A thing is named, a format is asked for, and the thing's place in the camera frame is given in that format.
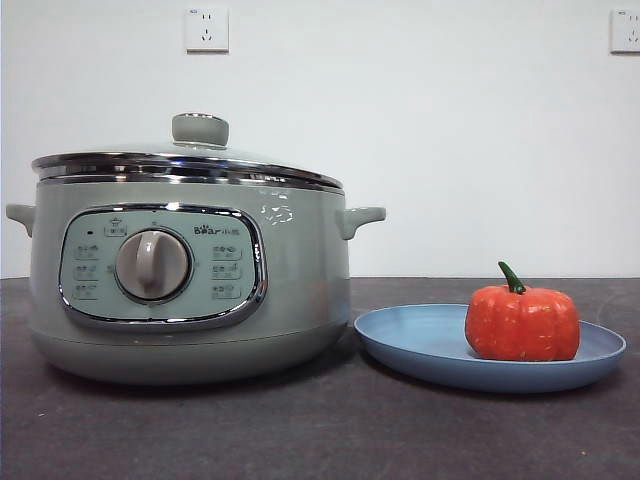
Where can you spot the glass lid with green knob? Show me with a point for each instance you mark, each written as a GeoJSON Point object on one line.
{"type": "Point", "coordinates": [200, 129]}

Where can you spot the orange toy pumpkin green stem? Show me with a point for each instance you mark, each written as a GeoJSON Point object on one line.
{"type": "Point", "coordinates": [520, 325]}

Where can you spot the pale green electric steamer pot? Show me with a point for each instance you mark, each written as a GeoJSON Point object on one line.
{"type": "Point", "coordinates": [300, 280]}

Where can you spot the blue round plate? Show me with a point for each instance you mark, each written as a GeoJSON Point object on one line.
{"type": "Point", "coordinates": [420, 345]}

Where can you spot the white wall socket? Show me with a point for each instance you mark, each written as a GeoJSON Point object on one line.
{"type": "Point", "coordinates": [207, 30]}
{"type": "Point", "coordinates": [626, 31]}

